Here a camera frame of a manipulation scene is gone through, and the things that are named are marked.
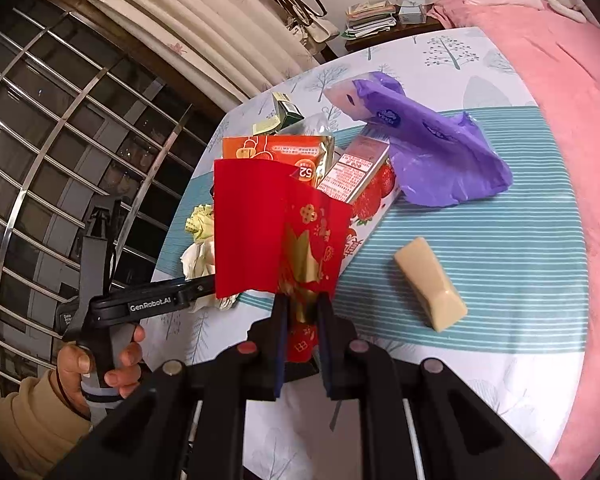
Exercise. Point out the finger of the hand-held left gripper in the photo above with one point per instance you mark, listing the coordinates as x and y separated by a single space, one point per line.
200 288

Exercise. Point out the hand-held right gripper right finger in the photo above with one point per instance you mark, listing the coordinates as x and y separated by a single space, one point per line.
325 347

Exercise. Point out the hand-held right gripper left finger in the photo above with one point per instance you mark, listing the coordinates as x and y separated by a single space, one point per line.
278 345

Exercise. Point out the red gold-printed envelope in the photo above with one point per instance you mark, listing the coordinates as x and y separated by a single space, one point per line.
250 225

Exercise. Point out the person's left forearm beige sleeve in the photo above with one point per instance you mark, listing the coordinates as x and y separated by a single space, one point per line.
25 430

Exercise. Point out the person's left hand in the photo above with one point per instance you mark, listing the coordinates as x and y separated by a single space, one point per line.
127 365

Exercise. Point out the white crumpled tissue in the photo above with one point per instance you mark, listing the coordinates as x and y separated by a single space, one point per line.
200 257

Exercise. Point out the yellow crumpled wrapper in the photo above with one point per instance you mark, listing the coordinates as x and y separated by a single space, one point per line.
200 220

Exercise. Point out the beige wrapped candy bar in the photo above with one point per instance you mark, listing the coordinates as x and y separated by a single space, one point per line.
427 280

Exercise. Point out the orange snack packet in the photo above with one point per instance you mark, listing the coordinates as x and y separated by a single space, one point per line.
272 152

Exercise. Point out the yellow folded paper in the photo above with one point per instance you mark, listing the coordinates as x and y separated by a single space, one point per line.
266 126

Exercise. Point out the metal window grille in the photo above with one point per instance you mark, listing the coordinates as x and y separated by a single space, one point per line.
55 135

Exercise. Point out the strawberry print milk carton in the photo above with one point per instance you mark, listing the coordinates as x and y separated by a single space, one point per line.
362 160

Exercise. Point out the tree print bed sheet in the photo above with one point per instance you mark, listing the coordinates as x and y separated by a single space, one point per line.
505 270

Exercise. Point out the small green box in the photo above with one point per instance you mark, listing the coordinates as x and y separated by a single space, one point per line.
286 110

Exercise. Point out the purple tissue pack wrapper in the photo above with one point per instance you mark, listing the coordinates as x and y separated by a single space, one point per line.
445 160

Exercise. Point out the cream floral curtain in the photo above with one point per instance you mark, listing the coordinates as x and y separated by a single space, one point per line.
180 15

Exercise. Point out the beige handbag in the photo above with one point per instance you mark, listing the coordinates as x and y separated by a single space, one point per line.
315 30

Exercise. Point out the dark wooden nightstand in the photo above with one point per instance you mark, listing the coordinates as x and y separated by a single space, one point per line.
380 42

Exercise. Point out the stack of papers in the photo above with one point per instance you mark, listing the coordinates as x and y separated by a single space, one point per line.
370 20

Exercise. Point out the clear plastic container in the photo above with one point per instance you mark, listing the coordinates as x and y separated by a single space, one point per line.
412 10

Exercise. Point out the pink blanket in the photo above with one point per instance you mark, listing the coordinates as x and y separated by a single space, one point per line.
570 90

